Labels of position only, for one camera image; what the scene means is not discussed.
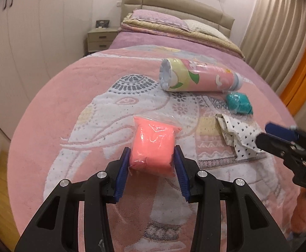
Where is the pink plastic pouch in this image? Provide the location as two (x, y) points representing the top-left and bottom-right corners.
(130, 115), (182, 178)

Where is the orange gloved hand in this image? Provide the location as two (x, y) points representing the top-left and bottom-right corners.
(291, 188), (306, 234)

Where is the white wardrobe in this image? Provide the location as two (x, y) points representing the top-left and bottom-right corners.
(0, 0), (93, 138)

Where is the purple pillow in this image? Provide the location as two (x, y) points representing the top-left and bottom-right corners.
(130, 9), (190, 32)

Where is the folded beige quilt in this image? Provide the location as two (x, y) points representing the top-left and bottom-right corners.
(119, 14), (245, 60)

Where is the pink labelled plastic bottle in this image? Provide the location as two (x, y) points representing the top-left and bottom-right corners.
(159, 58), (243, 92)

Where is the beige curtain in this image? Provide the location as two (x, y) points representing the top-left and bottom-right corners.
(241, 0), (306, 95)

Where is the pink elephant blanket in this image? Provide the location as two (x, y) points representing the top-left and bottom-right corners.
(8, 46), (299, 251)

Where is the small picture frame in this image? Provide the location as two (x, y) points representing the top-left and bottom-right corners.
(95, 19), (110, 29)

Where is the teal crumpled bag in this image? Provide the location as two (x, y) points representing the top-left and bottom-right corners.
(225, 92), (253, 114)

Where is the white patterned pillow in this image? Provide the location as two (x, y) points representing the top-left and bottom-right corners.
(184, 19), (229, 41)

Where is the beige nightstand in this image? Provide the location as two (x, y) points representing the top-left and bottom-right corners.
(87, 27), (119, 53)

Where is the heart pattern white paper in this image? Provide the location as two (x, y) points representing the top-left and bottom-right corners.
(215, 114), (263, 161)

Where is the purple bed sheet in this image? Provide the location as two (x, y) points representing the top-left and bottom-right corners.
(108, 31), (297, 116)

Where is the beige padded headboard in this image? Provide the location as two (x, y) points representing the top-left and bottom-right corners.
(120, 0), (234, 37)

